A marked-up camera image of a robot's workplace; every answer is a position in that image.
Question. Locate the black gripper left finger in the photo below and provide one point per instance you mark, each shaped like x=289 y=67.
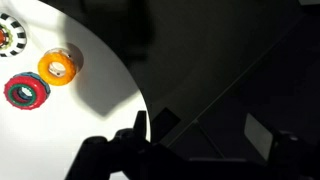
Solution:
x=140 y=125

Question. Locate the orange stake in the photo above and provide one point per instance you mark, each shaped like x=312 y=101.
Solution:
x=2 y=37

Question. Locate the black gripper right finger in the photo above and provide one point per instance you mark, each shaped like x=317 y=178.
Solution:
x=261 y=135

